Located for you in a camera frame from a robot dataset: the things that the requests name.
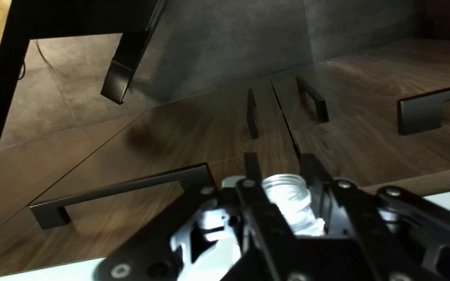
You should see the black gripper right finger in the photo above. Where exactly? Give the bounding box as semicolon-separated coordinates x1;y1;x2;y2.
301;153;450;281

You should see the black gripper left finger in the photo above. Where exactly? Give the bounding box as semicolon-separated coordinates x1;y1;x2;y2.
98;152;290;281

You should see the clear plastic water bottle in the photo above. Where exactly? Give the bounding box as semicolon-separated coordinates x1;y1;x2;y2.
260;172;329;239

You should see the dark wood cabinet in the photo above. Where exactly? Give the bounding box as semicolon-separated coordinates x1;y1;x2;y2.
0;36;450;280

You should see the black cabinet handle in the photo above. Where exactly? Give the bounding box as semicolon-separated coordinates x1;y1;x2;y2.
396;82;450;138
294;75;332;125
29;163;218;233
246;86;260;141

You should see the black metal frame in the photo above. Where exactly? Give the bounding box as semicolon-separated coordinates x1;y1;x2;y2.
0;0;169;185

